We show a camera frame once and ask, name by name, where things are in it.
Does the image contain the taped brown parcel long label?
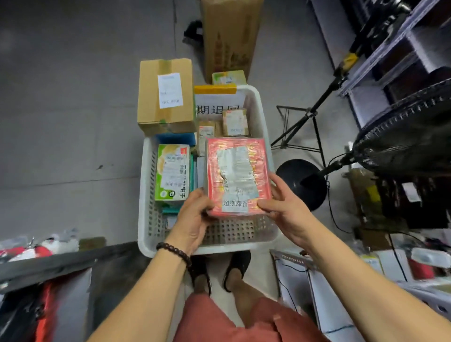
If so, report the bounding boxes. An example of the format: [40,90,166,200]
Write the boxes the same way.
[197,121,217,156]

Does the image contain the yellow tape piece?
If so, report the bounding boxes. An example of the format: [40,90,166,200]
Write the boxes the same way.
[194,84,238,95]

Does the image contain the olive brown box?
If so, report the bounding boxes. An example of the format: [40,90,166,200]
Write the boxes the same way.
[347,168,384,220]

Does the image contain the dark green cardboard box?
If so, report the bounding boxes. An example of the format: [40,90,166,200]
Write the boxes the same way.
[137,58,197,137]

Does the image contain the black standing fan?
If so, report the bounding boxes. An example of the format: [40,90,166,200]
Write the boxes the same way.
[276,79,451,212]

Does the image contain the white paper sign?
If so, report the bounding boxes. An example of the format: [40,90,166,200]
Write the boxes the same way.
[194,93,246,117]

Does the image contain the black floor object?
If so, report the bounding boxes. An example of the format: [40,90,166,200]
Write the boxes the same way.
[183,20,204,42]

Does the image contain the person's left forearm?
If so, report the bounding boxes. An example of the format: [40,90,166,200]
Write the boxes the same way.
[86,248,189,342]

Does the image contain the person's right hand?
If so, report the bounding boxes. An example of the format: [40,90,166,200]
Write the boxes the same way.
[257,173,319,251]

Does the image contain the white perforated metal rack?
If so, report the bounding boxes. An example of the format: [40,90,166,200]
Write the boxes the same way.
[396,280,451,321]

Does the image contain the flat brown floor carton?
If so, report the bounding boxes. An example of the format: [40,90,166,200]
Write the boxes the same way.
[359,229,392,251]

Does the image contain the open brown cardboard box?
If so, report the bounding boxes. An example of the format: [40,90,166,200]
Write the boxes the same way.
[79,237,107,252]

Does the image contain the black machine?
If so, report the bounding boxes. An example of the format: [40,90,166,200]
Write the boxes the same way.
[375,178,451,230]

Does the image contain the person's black shoe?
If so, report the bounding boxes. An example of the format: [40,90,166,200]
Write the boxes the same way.
[190,255,213,297]
[222,250,252,293]

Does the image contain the blue cardboard box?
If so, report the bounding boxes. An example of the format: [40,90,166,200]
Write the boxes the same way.
[155,132,197,147]

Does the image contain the teal box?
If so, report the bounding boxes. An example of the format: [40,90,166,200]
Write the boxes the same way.
[162,155,197,216]

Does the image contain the person's right forearm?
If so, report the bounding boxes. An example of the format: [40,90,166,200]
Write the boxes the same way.
[301,225,451,342]

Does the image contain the grey metal rack frame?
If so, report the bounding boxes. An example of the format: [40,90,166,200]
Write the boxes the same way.
[0,241,141,342]

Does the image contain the small green and white box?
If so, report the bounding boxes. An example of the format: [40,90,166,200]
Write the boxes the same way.
[212,70,247,86]

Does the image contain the pink red box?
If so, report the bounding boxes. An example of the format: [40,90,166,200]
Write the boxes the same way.
[205,137,274,218]

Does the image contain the grey white box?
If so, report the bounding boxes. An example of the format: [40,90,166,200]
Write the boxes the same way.
[196,156,208,191]

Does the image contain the tall printed floor carton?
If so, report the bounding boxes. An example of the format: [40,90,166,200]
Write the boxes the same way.
[200,0,265,84]

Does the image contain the white plastic basket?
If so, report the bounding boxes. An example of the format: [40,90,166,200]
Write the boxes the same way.
[137,84,281,258]

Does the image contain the person's left hand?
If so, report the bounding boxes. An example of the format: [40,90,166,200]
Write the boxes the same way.
[165,188,216,256]

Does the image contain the white storage rack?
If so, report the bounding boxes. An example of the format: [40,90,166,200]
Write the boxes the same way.
[310,0,451,128]

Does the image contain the black tripod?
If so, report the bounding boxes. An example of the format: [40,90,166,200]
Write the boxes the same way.
[270,53,364,169]

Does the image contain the red plastic tray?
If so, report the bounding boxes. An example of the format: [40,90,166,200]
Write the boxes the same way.
[35,280,58,342]

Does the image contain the small yellowish box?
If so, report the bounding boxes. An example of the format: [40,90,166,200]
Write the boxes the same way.
[359,253,385,276]

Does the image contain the white flat board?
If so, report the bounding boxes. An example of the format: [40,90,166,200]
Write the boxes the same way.
[270,249,357,342]

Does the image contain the person's red trouser leg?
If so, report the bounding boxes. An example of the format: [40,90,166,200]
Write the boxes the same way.
[246,297,330,342]
[172,292,272,342]

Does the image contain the dark bead bracelet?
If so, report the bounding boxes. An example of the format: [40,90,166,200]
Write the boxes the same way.
[156,242,193,268]

